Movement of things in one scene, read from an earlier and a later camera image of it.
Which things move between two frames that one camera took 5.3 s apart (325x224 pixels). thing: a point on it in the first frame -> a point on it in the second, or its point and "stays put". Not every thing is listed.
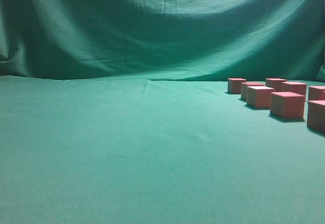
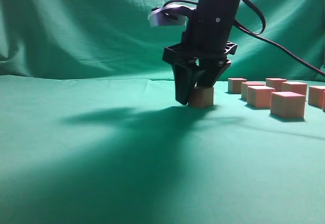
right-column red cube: [316, 115] -> [201, 97]
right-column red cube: [316, 92] stays put
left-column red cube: [259, 96] stays put
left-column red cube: [287, 105] stays put
